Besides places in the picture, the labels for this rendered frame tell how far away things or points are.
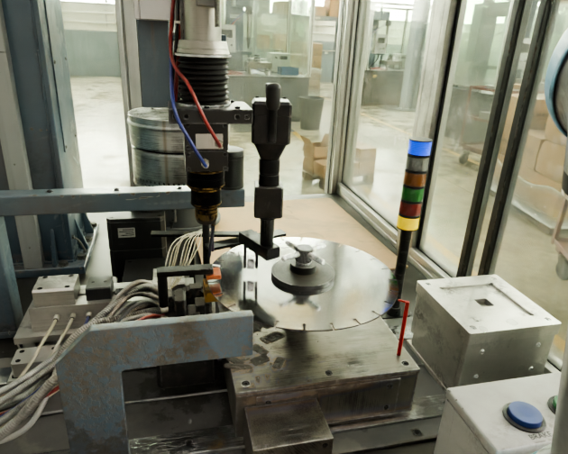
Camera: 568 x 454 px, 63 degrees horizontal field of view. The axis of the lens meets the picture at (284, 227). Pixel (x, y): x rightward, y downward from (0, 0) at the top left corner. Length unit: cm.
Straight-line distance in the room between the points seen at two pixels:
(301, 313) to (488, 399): 28
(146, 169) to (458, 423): 105
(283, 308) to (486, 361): 37
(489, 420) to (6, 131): 108
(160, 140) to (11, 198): 50
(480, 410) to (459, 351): 20
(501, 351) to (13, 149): 108
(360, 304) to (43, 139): 84
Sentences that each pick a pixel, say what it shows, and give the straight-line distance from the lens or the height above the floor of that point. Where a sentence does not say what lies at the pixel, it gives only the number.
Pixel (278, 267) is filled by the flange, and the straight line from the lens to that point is 83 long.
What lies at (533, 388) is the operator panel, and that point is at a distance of 77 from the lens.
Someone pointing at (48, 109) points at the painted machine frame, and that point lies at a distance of 122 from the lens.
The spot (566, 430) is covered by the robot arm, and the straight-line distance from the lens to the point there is 46.
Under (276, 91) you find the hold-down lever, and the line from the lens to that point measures 64.
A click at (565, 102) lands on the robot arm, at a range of 37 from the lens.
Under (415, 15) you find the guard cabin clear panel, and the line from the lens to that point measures 146.
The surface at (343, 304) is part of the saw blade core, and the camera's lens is 75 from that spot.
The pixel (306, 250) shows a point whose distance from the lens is 79.
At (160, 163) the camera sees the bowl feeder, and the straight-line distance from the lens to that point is 138.
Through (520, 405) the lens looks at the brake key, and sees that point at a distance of 72.
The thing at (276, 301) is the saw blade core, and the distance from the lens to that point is 75.
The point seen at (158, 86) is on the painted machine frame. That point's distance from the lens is 81.
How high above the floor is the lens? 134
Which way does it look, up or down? 22 degrees down
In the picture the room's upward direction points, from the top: 3 degrees clockwise
